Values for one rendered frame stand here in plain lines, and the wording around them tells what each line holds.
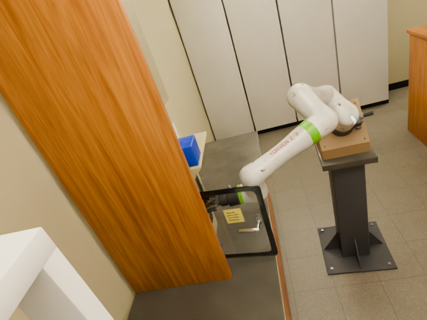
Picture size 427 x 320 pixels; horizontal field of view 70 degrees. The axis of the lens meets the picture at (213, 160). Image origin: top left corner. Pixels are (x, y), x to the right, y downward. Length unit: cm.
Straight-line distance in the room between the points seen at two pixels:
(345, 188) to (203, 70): 268
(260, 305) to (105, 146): 88
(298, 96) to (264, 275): 82
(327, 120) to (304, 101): 14
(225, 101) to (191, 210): 327
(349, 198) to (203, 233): 127
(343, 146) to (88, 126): 150
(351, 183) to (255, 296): 111
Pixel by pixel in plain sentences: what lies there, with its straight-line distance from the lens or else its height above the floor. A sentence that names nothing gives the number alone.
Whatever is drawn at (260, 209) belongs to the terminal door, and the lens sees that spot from 126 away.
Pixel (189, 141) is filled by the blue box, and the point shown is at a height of 160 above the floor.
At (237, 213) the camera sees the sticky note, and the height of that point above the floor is 126.
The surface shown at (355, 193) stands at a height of 63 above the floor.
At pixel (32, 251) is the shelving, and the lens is 23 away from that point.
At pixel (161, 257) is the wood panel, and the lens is 143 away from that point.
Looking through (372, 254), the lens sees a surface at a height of 1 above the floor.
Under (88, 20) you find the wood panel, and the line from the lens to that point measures 100.
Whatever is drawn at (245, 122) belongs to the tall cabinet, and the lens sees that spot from 449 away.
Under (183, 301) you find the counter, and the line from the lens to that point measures 151.
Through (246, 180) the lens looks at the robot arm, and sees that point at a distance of 131.
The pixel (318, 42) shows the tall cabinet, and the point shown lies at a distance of 429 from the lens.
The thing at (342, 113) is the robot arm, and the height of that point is 128.
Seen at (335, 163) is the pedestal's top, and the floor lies 94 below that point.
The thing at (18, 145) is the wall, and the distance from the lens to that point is 123.
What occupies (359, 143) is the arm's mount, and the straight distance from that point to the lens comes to 206.
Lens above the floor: 208
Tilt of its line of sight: 29 degrees down
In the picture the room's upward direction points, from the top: 19 degrees counter-clockwise
